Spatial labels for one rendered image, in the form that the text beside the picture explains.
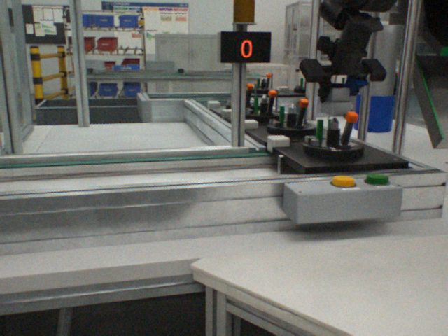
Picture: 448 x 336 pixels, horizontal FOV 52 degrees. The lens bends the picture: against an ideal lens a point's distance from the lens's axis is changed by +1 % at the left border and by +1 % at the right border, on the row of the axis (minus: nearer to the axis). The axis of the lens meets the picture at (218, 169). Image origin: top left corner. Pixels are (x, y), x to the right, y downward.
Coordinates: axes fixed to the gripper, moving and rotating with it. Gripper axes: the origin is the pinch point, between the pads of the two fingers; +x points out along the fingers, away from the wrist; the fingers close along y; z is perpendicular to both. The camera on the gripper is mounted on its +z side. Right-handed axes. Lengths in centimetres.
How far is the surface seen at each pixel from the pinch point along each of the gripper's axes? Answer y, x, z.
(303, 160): 10.1, 8.7, -13.6
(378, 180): 2.4, 0.3, -27.9
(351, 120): 0.4, 0.2, -10.6
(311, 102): -44, 68, 83
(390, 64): -61, 35, 64
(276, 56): -358, 523, 855
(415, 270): 3.3, 2.7, -45.7
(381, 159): -6.9, 7.3, -15.9
